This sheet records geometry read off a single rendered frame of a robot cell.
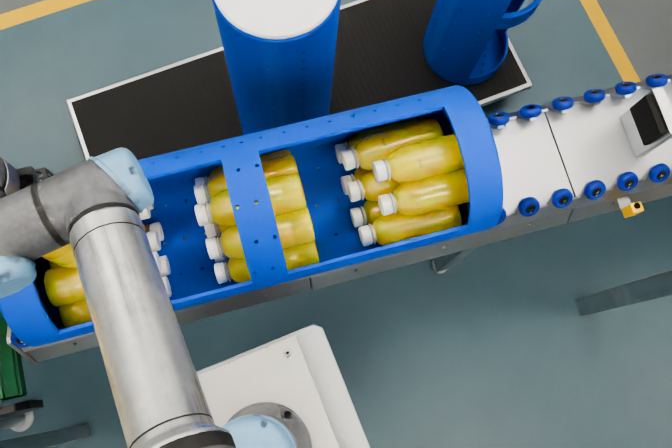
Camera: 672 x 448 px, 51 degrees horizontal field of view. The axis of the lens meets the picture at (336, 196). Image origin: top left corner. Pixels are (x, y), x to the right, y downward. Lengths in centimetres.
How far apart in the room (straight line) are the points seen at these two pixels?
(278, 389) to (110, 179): 55
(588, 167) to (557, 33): 128
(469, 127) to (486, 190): 11
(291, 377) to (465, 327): 132
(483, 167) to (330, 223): 37
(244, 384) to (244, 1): 79
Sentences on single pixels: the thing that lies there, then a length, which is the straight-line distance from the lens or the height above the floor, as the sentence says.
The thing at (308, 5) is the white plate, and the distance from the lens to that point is 156.
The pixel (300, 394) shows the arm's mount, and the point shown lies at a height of 118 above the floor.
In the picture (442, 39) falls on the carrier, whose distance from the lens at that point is 232.
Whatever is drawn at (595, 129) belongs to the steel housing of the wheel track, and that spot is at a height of 93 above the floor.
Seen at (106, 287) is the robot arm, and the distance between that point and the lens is 71.
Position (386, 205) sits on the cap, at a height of 113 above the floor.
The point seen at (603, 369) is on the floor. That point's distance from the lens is 259.
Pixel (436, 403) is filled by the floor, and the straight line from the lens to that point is 243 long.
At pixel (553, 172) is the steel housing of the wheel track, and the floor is 93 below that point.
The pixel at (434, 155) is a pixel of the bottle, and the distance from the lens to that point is 129.
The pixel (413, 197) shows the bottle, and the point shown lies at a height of 114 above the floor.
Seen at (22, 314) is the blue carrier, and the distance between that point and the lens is 128.
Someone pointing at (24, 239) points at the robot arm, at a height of 165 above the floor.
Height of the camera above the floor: 239
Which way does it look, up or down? 75 degrees down
